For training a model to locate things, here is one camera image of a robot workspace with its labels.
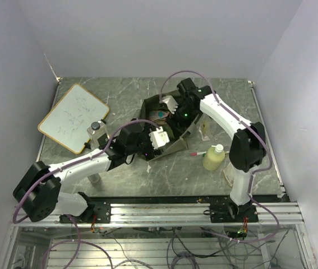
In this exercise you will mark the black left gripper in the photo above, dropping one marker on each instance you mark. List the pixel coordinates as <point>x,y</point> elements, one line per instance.
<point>145,131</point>

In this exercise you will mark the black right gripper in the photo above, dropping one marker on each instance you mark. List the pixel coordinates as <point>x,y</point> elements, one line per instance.
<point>174,119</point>

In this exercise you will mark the clear square bottle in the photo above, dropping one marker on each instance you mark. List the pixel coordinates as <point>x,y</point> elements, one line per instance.
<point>98,134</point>

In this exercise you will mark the olive green canvas bag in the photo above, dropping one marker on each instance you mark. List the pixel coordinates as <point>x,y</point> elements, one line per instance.
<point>177,134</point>

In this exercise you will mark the orange bottle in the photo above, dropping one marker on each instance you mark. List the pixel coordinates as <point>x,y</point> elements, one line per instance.
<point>158,116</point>

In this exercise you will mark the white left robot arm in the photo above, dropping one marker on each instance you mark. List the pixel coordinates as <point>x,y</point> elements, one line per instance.
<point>39,192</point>

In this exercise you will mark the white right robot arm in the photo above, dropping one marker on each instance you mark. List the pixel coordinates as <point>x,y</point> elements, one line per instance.
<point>248,146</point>

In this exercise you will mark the clear perfume bottle, black cap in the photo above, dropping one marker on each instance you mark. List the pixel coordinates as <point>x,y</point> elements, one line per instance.
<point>205,130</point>

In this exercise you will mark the red and white marker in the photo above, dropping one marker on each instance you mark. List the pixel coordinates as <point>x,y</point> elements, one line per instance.
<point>198,153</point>

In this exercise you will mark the grey metallic tube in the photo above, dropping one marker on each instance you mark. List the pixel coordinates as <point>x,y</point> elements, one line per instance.
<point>94,178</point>

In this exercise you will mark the yellow-green pump bottle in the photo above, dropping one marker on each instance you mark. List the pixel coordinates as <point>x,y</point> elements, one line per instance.
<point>213,158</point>

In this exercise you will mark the yellow-framed small whiteboard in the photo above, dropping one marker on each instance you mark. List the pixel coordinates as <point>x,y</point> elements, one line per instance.
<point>67,122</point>

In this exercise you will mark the amber liquid bottle, white cap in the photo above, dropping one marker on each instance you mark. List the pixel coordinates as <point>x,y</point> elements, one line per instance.
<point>228,172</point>

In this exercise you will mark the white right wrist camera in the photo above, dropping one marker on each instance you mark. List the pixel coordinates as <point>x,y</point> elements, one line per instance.
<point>170,103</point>

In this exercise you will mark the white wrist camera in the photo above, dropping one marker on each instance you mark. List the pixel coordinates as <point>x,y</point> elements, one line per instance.
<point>170,103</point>
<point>159,138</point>

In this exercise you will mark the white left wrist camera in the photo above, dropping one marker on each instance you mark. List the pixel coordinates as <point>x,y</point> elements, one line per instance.
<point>159,138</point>

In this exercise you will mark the aluminium rail frame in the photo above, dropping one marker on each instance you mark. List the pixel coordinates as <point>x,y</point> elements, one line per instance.
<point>165,232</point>

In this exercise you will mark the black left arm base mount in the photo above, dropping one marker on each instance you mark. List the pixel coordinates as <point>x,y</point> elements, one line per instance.
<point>98,213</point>

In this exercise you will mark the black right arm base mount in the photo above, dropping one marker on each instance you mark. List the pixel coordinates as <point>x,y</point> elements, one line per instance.
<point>229,212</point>

